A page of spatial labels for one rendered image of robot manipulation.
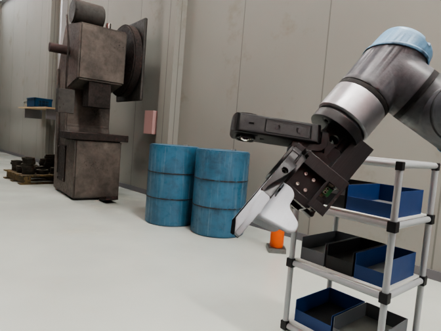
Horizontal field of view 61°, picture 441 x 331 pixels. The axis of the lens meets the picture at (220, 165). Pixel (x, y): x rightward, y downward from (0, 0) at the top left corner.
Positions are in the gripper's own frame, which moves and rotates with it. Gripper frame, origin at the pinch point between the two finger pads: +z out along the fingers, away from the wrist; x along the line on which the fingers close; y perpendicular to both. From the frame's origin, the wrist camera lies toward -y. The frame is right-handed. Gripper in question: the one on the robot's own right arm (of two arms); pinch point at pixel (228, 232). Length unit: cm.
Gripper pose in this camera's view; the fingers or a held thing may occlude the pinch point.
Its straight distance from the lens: 47.8
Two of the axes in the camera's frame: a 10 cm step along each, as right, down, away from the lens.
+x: 0.0, 1.6, 9.9
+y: 7.6, 6.5, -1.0
